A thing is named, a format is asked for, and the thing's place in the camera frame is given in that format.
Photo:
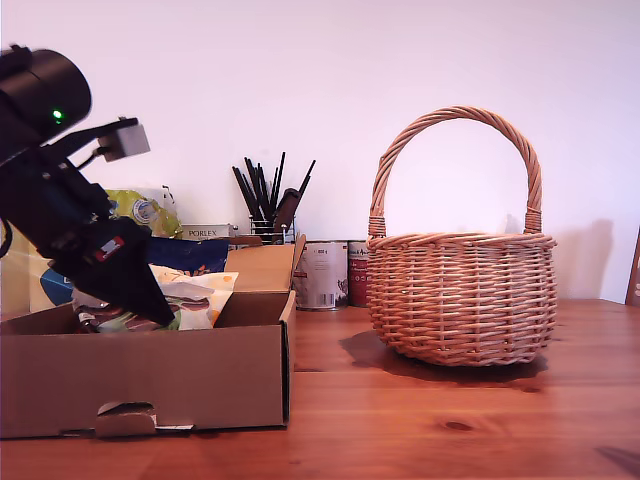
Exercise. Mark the white paper slip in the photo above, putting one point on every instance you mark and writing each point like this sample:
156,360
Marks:
175,427

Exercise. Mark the red label tin can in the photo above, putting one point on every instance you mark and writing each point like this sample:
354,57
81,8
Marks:
357,275

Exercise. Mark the red white Maltesers bag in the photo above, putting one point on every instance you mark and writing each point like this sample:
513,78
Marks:
220,290

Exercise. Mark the brown cardboard box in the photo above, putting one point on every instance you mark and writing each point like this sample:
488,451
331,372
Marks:
150,375

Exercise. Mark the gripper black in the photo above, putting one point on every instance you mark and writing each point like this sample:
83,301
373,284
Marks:
45,205

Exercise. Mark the yellow kitchen towel pack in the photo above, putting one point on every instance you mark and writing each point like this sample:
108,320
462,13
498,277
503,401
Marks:
145,212

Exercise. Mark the white label tin can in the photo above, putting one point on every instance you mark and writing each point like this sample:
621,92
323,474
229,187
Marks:
322,275

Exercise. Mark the dark blue egg bag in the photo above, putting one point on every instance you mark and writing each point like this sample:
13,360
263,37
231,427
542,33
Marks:
200,255

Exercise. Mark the white Porlex box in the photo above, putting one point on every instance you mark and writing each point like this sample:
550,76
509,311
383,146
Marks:
205,232

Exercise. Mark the woven wicker basket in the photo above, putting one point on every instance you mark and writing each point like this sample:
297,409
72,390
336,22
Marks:
460,300

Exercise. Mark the black thin stick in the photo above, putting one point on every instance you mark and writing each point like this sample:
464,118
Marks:
307,176
245,192
280,180
264,187
255,185

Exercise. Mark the brown green swirl egg bag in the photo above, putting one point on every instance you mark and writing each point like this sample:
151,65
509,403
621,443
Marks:
190,310

